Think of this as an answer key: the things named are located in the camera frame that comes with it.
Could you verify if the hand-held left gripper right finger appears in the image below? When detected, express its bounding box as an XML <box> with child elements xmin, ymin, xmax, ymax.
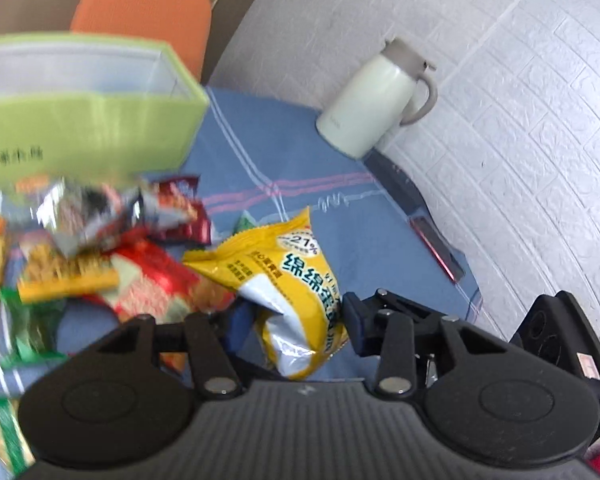
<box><xmin>342</xmin><ymin>287</ymin><xmax>501</xmax><ymax>401</ymax></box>

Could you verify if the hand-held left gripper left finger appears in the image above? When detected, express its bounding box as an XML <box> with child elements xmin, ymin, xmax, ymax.
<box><xmin>100</xmin><ymin>310</ymin><xmax>243</xmax><ymax>401</ymax></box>

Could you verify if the red snack packet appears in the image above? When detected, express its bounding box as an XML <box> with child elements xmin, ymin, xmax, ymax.
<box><xmin>95</xmin><ymin>230</ymin><xmax>236</xmax><ymax>326</ymax></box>

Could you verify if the yellow and white snack packet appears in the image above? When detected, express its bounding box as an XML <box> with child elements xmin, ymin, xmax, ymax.
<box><xmin>182</xmin><ymin>206</ymin><xmax>351</xmax><ymax>381</ymax></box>

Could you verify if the dark red cookie packet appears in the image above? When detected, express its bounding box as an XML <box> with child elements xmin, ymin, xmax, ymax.
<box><xmin>150</xmin><ymin>175</ymin><xmax>213</xmax><ymax>246</ymax></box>

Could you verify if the yellow fries snack packet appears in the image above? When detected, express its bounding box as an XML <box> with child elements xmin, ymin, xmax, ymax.
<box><xmin>17</xmin><ymin>245</ymin><xmax>121</xmax><ymax>304</ymax></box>

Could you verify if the silver grey snack packet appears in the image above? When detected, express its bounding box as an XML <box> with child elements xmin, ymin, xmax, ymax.
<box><xmin>40</xmin><ymin>182</ymin><xmax>196</xmax><ymax>256</ymax></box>

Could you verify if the light green cardboard box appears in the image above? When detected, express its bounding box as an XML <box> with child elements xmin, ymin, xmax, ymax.
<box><xmin>0</xmin><ymin>31</ymin><xmax>211</xmax><ymax>196</ymax></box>

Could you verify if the blue striped tablecloth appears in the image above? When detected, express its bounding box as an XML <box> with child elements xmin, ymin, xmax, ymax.
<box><xmin>0</xmin><ymin>85</ymin><xmax>483</xmax><ymax>480</ymax></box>

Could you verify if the green and orange snack packet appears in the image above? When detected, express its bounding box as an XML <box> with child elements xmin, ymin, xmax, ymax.
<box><xmin>0</xmin><ymin>395</ymin><xmax>36</xmax><ymax>478</ymax></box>

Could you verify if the white thermos jug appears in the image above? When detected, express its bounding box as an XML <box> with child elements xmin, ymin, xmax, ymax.
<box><xmin>315</xmin><ymin>37</ymin><xmax>438</xmax><ymax>161</ymax></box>

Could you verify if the orange chair back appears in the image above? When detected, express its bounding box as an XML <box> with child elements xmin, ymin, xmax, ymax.
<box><xmin>70</xmin><ymin>0</ymin><xmax>213</xmax><ymax>81</ymax></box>

